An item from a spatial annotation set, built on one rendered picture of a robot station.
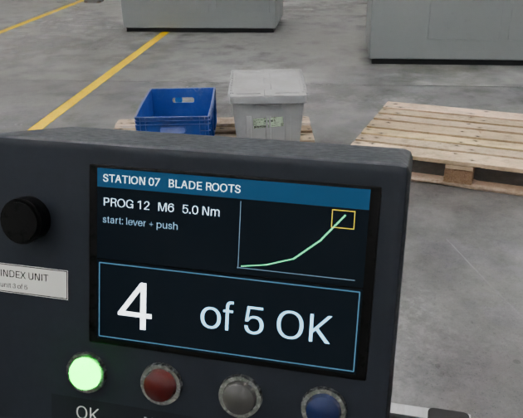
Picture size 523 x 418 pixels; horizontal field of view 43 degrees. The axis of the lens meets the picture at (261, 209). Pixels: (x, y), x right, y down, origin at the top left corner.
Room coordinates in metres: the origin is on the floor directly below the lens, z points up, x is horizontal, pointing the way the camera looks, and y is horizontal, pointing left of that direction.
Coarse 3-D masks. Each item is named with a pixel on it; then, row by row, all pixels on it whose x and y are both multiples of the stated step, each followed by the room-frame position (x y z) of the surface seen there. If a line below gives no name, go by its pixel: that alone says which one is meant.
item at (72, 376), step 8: (80, 352) 0.34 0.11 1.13; (88, 352) 0.34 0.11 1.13; (72, 360) 0.34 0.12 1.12; (80, 360) 0.33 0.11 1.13; (88, 360) 0.33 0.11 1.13; (96, 360) 0.33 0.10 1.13; (72, 368) 0.33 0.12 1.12; (80, 368) 0.33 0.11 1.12; (88, 368) 0.33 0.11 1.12; (96, 368) 0.33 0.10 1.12; (104, 368) 0.33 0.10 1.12; (72, 376) 0.33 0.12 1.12; (80, 376) 0.33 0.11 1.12; (88, 376) 0.33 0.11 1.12; (96, 376) 0.33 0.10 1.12; (104, 376) 0.33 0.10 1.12; (72, 384) 0.33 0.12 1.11; (80, 384) 0.33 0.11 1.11; (88, 384) 0.33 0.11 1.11; (96, 384) 0.33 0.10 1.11; (104, 384) 0.33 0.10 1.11; (88, 392) 0.33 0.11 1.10
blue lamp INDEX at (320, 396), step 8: (312, 392) 0.30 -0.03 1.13; (320, 392) 0.30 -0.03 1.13; (328, 392) 0.30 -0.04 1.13; (336, 392) 0.30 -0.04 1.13; (304, 400) 0.30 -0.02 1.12; (312, 400) 0.30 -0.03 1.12; (320, 400) 0.30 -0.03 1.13; (328, 400) 0.29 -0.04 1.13; (336, 400) 0.30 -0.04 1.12; (344, 400) 0.30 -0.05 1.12; (304, 408) 0.30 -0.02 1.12; (312, 408) 0.29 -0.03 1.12; (320, 408) 0.29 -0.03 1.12; (328, 408) 0.29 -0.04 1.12; (336, 408) 0.29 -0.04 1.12; (344, 408) 0.29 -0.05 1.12; (304, 416) 0.30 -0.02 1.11; (312, 416) 0.29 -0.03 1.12; (320, 416) 0.29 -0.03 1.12; (328, 416) 0.29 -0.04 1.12; (336, 416) 0.29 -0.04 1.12; (344, 416) 0.29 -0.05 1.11
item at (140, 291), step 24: (120, 264) 0.35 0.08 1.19; (120, 288) 0.34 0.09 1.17; (144, 288) 0.34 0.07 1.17; (168, 288) 0.34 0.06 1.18; (120, 312) 0.34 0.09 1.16; (144, 312) 0.34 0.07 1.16; (168, 312) 0.33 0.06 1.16; (120, 336) 0.34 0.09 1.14; (144, 336) 0.33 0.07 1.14; (168, 336) 0.33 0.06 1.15
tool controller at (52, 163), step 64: (64, 128) 0.46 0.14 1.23; (0, 192) 0.38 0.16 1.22; (64, 192) 0.37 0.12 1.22; (128, 192) 0.36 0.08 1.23; (192, 192) 0.35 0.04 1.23; (256, 192) 0.34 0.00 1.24; (320, 192) 0.33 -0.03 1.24; (384, 192) 0.33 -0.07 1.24; (0, 256) 0.37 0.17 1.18; (64, 256) 0.36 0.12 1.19; (128, 256) 0.35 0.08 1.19; (192, 256) 0.34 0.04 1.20; (256, 256) 0.33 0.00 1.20; (320, 256) 0.32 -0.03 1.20; (384, 256) 0.32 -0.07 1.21; (0, 320) 0.36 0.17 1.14; (64, 320) 0.35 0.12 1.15; (192, 320) 0.33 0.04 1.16; (256, 320) 0.32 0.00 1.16; (320, 320) 0.31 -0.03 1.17; (384, 320) 0.31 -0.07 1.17; (0, 384) 0.35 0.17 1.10; (64, 384) 0.34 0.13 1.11; (128, 384) 0.33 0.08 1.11; (192, 384) 0.32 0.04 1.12; (320, 384) 0.30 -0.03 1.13; (384, 384) 0.30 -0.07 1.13
